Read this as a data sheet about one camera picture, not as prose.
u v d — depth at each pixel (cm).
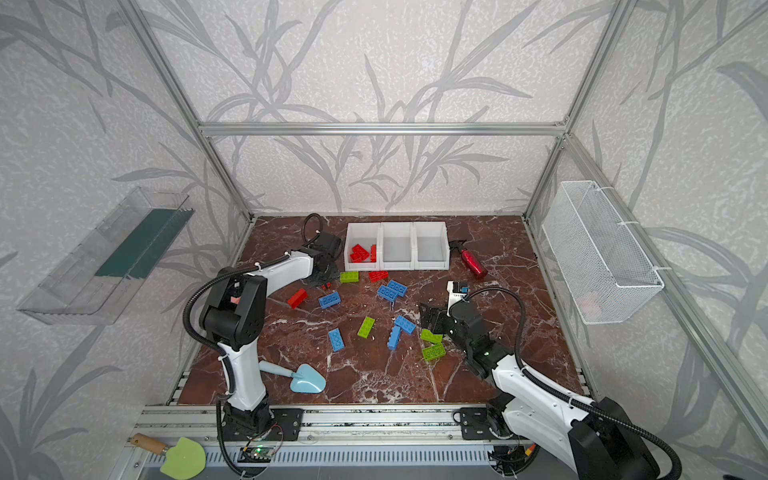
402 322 90
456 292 74
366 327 90
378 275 102
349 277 101
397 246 110
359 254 104
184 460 70
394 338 87
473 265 102
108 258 67
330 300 96
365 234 112
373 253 104
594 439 40
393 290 96
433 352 85
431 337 89
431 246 108
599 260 63
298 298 95
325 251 80
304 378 80
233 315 52
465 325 62
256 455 71
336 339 88
